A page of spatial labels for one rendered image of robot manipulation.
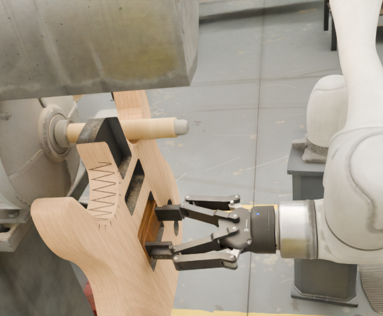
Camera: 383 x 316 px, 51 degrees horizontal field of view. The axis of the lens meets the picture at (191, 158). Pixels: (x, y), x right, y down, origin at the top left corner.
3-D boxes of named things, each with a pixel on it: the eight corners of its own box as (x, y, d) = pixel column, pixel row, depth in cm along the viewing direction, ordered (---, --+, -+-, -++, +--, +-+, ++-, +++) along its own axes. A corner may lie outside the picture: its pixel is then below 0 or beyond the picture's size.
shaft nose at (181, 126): (178, 126, 66) (176, 138, 64) (175, 116, 64) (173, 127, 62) (190, 126, 65) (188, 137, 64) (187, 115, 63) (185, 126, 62)
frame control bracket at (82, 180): (57, 210, 92) (52, 197, 90) (88, 162, 108) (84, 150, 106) (74, 210, 91) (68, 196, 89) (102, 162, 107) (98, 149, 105)
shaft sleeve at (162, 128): (78, 132, 70) (73, 147, 68) (70, 119, 68) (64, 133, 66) (179, 126, 66) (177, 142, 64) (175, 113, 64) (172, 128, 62)
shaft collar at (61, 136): (70, 133, 72) (62, 153, 69) (59, 114, 68) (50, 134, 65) (81, 132, 71) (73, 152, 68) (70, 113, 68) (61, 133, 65)
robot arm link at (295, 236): (311, 224, 69) (276, 225, 70) (311, 187, 63) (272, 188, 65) (316, 271, 62) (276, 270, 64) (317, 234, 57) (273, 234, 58)
